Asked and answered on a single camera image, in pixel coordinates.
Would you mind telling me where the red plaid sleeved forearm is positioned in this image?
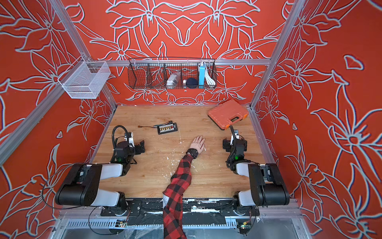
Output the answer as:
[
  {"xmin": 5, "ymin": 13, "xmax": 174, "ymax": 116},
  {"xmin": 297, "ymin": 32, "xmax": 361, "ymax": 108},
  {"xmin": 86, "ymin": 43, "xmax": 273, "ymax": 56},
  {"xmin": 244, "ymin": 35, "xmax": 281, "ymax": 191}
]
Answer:
[{"xmin": 163, "ymin": 154, "xmax": 193, "ymax": 239}]

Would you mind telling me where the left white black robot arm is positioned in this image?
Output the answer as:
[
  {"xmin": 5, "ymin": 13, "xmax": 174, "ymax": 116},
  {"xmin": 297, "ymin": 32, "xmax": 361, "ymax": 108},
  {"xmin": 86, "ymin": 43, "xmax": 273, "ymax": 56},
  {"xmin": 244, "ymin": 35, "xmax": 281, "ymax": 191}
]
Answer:
[{"xmin": 55, "ymin": 125, "xmax": 145, "ymax": 211}]

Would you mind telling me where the clear plastic wall bin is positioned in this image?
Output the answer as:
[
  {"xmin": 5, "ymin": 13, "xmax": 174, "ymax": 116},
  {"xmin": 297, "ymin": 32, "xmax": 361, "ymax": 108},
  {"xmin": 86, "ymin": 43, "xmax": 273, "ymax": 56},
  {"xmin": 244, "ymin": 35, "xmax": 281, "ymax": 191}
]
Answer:
[{"xmin": 59, "ymin": 61, "xmax": 110, "ymax": 99}]

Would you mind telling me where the black wire wall basket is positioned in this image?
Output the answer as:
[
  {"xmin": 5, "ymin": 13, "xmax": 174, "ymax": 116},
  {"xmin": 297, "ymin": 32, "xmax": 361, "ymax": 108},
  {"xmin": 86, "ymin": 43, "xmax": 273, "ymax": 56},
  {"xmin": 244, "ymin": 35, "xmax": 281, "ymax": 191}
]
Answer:
[{"xmin": 127, "ymin": 57, "xmax": 217, "ymax": 90}]

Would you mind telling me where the dark blue round object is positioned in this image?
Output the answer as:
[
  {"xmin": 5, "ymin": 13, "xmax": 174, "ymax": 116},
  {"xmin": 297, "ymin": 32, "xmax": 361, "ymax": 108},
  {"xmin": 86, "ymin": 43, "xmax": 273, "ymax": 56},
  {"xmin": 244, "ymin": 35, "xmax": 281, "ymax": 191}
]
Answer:
[{"xmin": 186, "ymin": 78, "xmax": 199, "ymax": 89}]

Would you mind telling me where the silver pouch in basket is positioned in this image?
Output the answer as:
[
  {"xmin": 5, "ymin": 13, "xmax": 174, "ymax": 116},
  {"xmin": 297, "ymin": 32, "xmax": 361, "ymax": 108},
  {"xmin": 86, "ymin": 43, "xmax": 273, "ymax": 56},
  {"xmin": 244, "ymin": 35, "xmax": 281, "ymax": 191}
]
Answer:
[{"xmin": 166, "ymin": 72, "xmax": 181, "ymax": 89}]

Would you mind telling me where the mannequin hand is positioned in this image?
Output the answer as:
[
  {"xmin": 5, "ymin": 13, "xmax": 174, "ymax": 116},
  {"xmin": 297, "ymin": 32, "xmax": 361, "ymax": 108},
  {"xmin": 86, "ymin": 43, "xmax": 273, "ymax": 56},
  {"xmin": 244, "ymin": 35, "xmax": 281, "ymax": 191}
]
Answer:
[{"xmin": 190, "ymin": 135, "xmax": 206, "ymax": 154}]

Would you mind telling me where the orange plastic tool case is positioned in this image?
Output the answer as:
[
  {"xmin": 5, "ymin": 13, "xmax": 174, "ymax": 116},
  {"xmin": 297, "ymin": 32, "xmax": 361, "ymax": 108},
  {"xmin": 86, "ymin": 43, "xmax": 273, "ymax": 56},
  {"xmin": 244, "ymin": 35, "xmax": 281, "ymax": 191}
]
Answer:
[{"xmin": 208, "ymin": 100, "xmax": 249, "ymax": 130}]

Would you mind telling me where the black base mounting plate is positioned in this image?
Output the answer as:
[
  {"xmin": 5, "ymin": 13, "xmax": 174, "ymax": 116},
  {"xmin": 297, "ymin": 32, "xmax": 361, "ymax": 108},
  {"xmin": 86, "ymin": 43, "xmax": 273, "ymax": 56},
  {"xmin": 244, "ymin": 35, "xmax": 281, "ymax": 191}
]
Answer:
[{"xmin": 100, "ymin": 198, "xmax": 260, "ymax": 229}]

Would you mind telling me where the black wrist watch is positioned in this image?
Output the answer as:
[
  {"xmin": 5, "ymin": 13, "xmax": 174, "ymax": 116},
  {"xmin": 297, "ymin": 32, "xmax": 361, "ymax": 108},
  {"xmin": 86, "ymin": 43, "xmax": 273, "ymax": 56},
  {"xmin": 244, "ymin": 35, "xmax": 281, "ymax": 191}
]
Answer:
[{"xmin": 187, "ymin": 148, "xmax": 199, "ymax": 159}]

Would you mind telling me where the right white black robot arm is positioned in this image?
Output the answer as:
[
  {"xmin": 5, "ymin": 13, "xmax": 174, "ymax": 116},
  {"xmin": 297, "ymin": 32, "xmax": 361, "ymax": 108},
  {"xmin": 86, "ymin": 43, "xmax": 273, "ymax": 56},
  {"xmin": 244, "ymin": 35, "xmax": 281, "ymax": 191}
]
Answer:
[{"xmin": 222, "ymin": 126, "xmax": 290, "ymax": 208}]

